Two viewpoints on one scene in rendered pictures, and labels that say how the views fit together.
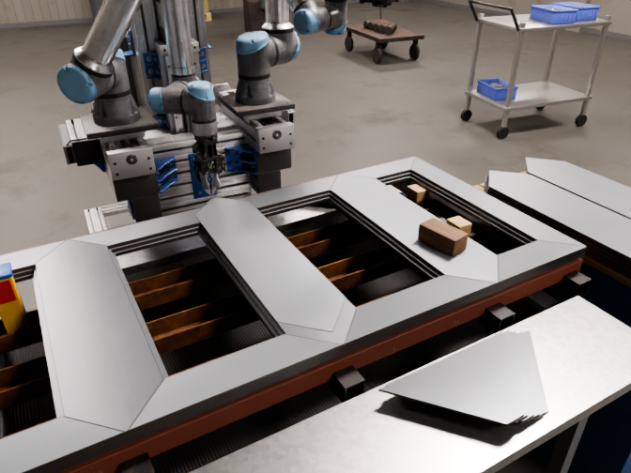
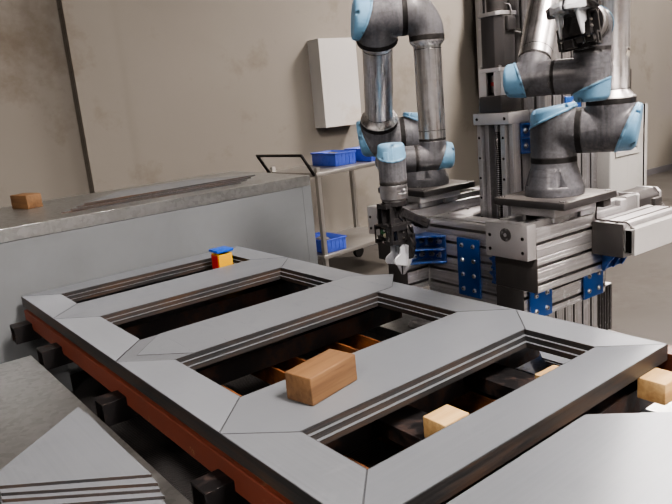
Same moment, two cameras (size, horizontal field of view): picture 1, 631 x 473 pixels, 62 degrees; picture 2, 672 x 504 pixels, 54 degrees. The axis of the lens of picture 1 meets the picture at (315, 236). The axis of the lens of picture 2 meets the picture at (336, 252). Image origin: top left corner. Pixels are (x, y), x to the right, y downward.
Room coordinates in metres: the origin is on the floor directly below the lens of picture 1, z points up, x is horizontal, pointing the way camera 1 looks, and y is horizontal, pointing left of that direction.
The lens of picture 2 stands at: (1.12, -1.41, 1.34)
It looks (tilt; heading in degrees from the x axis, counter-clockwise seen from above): 13 degrees down; 82
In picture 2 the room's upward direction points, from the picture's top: 5 degrees counter-clockwise
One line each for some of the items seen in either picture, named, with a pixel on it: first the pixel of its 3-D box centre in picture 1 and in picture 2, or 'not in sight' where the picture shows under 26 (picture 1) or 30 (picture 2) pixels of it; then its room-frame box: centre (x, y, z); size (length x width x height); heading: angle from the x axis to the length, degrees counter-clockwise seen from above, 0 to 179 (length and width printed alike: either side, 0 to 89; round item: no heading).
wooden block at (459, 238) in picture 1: (442, 236); (321, 375); (1.23, -0.34, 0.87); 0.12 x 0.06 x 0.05; 41
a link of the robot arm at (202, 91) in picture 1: (200, 101); (391, 163); (1.54, 0.34, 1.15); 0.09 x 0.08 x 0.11; 81
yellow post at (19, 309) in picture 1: (10, 307); (225, 280); (1.05, 0.77, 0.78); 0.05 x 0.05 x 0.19; 29
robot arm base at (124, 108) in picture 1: (115, 104); (424, 168); (1.73, 0.66, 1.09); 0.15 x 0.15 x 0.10
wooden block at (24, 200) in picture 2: not in sight; (26, 200); (0.37, 1.12, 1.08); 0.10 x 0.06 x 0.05; 138
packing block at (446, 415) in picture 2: (458, 226); (446, 425); (1.41, -0.44, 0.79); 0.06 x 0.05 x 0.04; 29
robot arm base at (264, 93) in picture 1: (254, 85); (554, 174); (1.95, 0.22, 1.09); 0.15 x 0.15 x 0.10
